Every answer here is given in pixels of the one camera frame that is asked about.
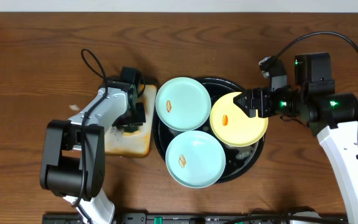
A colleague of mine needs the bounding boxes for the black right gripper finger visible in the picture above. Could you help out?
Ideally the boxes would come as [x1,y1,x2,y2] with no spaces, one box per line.
[234,99,257,118]
[233,90,249,103]

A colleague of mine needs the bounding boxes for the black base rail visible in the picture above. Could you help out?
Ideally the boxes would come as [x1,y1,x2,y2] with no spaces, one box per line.
[42,212,349,224]

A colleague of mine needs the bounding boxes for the round black tray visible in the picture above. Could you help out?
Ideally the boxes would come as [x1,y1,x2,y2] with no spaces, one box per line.
[152,77,265,184]

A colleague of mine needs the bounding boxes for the yellow plate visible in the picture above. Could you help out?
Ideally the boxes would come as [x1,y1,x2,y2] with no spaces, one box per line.
[209,92,269,147]

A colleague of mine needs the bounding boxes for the light blue plate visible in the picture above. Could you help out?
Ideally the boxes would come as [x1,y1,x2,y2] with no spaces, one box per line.
[165,131,226,189]
[155,77,211,131]

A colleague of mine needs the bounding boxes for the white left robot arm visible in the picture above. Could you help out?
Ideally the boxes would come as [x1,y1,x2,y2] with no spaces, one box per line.
[40,80,141,223]

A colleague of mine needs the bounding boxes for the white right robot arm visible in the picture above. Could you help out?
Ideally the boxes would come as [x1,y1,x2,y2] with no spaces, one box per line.
[233,80,358,223]

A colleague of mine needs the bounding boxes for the green yellow scrub sponge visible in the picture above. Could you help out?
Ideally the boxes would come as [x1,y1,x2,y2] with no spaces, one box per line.
[122,129,141,136]

